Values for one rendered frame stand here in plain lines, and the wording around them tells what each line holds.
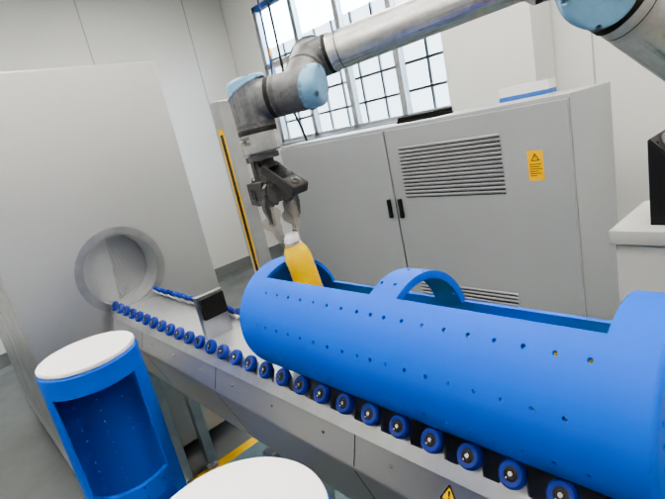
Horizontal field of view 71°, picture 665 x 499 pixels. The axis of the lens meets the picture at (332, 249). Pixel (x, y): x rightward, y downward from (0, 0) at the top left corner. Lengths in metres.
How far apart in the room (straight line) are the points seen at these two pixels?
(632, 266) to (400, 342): 0.87
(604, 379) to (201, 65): 5.78
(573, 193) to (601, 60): 1.41
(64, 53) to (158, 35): 1.02
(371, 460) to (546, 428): 0.44
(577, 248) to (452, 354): 1.80
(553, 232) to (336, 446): 1.71
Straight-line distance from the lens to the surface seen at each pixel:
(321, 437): 1.15
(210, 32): 6.31
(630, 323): 0.69
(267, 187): 1.08
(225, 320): 1.69
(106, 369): 1.51
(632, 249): 1.51
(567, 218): 2.46
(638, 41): 1.05
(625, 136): 3.64
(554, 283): 2.61
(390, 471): 1.02
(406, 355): 0.80
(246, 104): 1.08
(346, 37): 1.13
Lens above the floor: 1.53
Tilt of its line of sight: 15 degrees down
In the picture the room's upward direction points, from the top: 12 degrees counter-clockwise
